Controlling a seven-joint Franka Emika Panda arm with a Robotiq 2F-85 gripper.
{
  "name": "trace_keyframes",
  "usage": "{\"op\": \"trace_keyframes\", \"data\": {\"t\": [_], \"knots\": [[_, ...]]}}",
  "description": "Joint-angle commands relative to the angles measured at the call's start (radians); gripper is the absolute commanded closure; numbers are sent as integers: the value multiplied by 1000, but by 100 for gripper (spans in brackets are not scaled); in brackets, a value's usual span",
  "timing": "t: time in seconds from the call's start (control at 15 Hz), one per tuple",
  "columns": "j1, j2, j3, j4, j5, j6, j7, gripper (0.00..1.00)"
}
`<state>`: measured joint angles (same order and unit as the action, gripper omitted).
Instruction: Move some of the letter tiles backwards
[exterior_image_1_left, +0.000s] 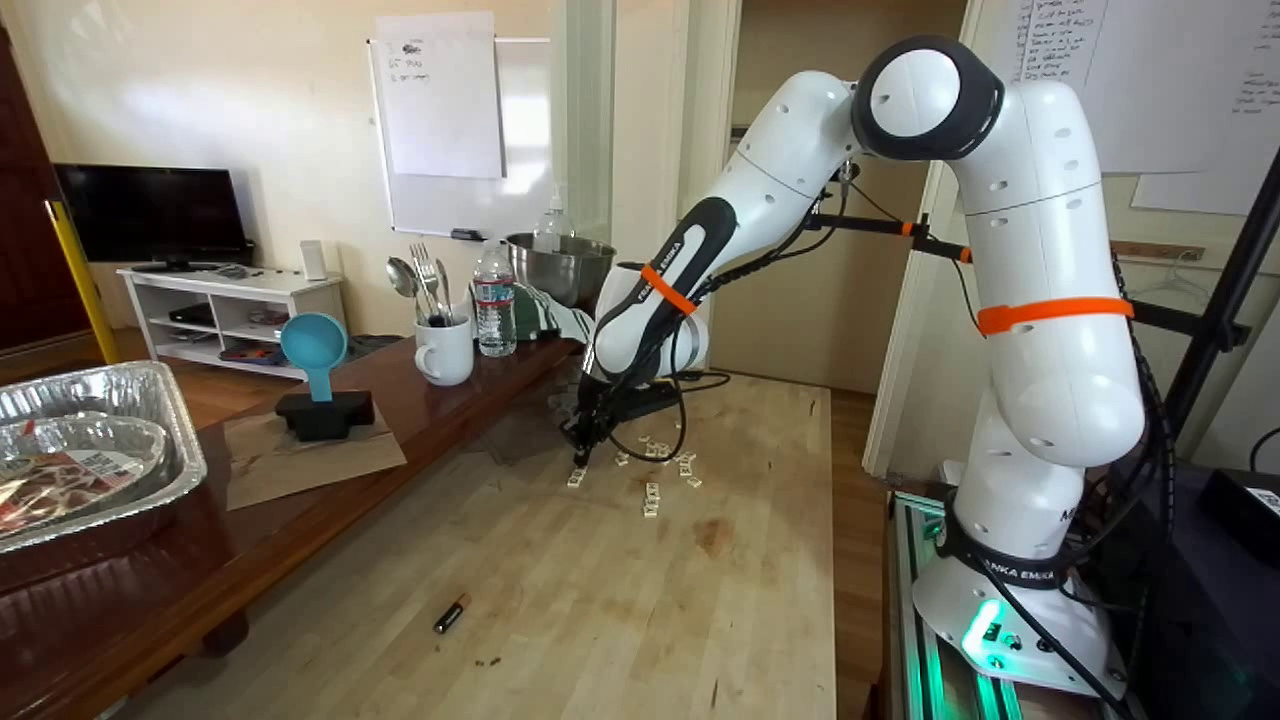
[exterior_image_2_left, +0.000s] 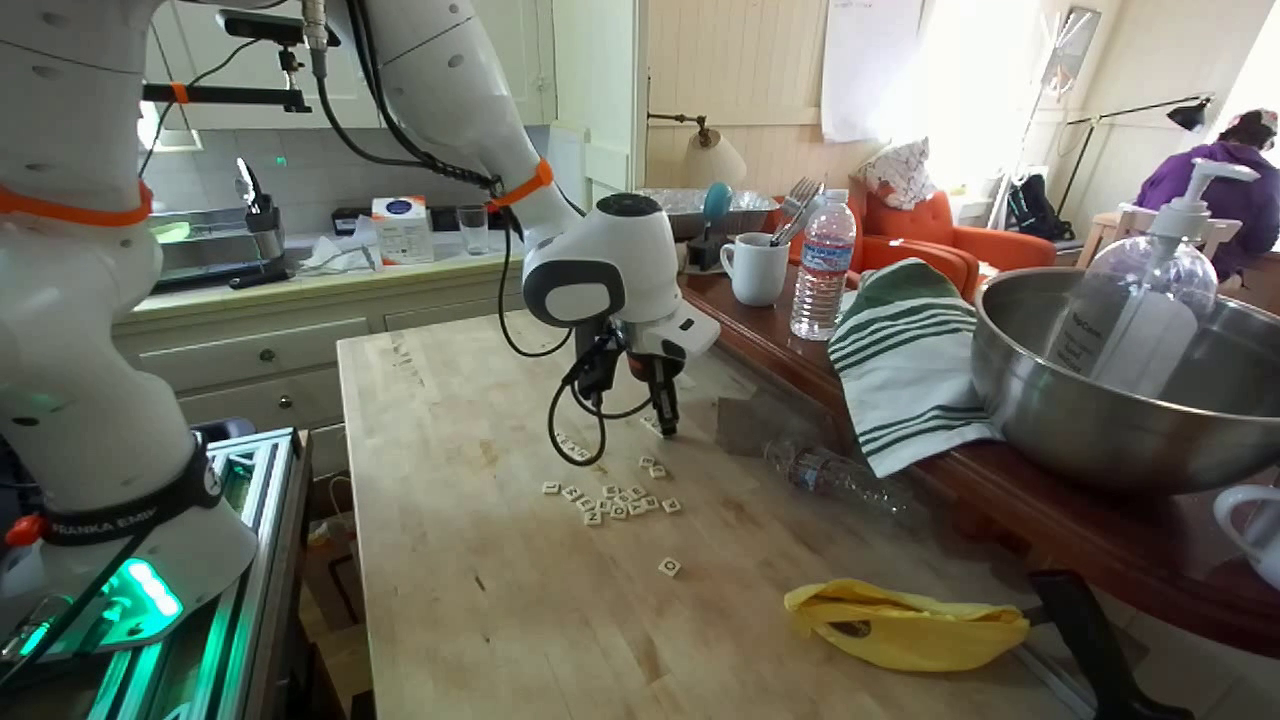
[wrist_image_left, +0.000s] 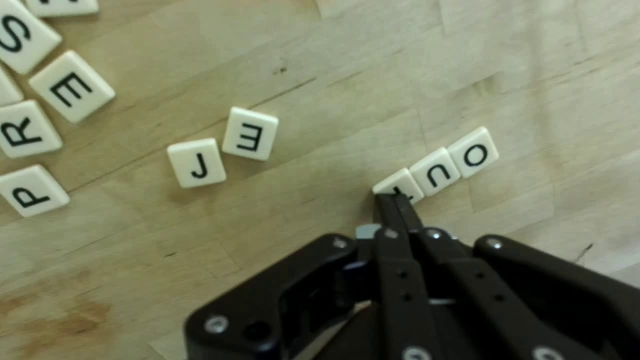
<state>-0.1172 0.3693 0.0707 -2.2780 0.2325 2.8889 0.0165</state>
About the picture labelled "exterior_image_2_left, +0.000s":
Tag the stainless steel mixing bowl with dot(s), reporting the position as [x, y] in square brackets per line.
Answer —
[1106, 403]

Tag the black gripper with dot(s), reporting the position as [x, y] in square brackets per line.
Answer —
[660, 363]

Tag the white cup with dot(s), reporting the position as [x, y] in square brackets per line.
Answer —
[1244, 524]

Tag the dark wooden table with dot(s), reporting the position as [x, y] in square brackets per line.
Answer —
[1065, 534]

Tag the white paper towel roll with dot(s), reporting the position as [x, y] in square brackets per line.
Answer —
[403, 224]

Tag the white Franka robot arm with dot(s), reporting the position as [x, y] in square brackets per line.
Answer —
[64, 375]

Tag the yellow banana-shaped object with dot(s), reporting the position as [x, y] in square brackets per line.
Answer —
[906, 626]

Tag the black camera mount rod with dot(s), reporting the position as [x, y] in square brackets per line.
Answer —
[241, 98]

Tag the person in purple top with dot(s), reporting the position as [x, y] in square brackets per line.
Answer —
[1206, 184]

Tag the white ceramic mug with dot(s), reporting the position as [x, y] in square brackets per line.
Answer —
[757, 271]

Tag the crumpled clear plastic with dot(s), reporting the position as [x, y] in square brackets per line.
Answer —
[842, 473]

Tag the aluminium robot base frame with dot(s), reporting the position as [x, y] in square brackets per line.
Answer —
[254, 563]

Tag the cream kitchen counter cabinet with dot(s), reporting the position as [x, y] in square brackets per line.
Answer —
[241, 363]

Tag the orange armchair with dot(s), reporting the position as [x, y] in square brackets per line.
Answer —
[984, 247]

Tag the black bag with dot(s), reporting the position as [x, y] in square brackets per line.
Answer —
[1038, 207]

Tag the patterned white cushion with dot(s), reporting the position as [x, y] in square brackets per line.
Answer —
[906, 170]

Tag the clear pump soap dispenser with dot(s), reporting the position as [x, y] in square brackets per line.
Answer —
[1144, 321]

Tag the framed wall picture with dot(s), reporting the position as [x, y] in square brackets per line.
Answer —
[1069, 61]

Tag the black floor lamp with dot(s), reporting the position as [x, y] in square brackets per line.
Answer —
[1132, 113]

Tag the white wall poster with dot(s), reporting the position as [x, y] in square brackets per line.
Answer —
[868, 67]

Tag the green striped white towel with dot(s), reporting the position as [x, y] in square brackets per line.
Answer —
[906, 375]

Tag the white shade desk lamp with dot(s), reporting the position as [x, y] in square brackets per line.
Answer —
[719, 163]

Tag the black stand leg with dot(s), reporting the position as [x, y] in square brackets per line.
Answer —
[1101, 646]

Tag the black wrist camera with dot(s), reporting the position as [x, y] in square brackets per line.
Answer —
[597, 366]

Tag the clear plastic water bottle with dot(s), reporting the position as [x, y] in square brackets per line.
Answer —
[820, 272]

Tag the large aluminium foil tray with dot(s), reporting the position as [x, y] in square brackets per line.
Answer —
[741, 207]

